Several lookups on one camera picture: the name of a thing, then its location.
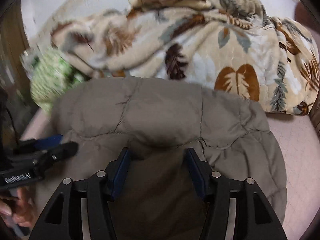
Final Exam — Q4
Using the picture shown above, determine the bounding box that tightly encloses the brown wooden glass door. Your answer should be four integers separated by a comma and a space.
1, 0, 35, 134

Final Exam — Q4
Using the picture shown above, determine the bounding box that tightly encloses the grey quilted puffer jacket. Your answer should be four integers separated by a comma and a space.
32, 76, 288, 240

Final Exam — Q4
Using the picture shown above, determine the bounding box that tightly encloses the maroon sofa backrest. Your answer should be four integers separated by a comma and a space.
295, 2, 319, 32

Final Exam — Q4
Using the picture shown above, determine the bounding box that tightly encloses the leaf pattern beige blanket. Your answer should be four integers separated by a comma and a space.
40, 0, 319, 115

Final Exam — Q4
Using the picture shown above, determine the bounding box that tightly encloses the green white patterned pillow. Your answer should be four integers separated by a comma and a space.
20, 48, 89, 114

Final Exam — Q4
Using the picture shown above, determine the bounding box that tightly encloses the pink bed sheet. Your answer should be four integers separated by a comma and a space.
34, 114, 319, 239

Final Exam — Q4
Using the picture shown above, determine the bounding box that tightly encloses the striped floral sofa cushion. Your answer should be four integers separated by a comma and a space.
309, 101, 320, 137

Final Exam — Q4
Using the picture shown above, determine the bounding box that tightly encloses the person's left hand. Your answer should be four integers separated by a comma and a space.
1, 187, 36, 228

